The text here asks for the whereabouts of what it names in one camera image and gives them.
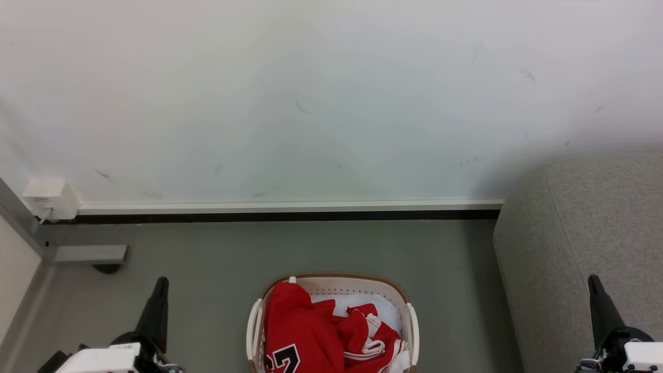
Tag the white wall socket box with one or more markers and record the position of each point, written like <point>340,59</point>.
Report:
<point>52,199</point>

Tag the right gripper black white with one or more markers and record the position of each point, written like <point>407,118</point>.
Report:
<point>639,355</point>

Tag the black round frame foot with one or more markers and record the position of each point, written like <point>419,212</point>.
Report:
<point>107,268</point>

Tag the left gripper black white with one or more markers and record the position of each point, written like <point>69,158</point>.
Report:
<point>103,360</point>

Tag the white and black baseboard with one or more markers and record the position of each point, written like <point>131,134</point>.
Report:
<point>259,208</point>

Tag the grey fabric sofa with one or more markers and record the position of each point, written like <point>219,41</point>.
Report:
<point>559,233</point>

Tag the red basketball jersey white trim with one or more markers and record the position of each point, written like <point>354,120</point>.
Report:
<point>300,326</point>

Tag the white partition panel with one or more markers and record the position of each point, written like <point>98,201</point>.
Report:
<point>15,274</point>

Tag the grey metal frame foot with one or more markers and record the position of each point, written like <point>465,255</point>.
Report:
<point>88,254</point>

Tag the cream laundry basket brown rim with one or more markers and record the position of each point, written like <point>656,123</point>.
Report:
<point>342,284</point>

